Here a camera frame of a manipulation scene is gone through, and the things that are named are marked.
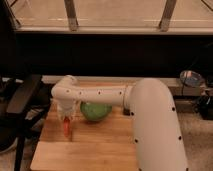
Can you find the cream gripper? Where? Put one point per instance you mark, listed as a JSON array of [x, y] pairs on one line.
[[66, 111]]

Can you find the red pepper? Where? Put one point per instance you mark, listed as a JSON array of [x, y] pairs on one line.
[[67, 127]]

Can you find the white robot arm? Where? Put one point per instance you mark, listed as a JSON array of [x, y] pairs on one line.
[[156, 129]]

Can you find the green bowl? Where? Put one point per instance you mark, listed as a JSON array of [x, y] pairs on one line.
[[95, 112]]

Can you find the black office chair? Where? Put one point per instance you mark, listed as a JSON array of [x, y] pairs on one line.
[[22, 105]]

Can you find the black rectangular block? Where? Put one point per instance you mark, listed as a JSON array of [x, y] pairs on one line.
[[126, 112]]

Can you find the round metal tin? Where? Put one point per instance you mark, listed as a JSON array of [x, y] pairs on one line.
[[191, 78]]

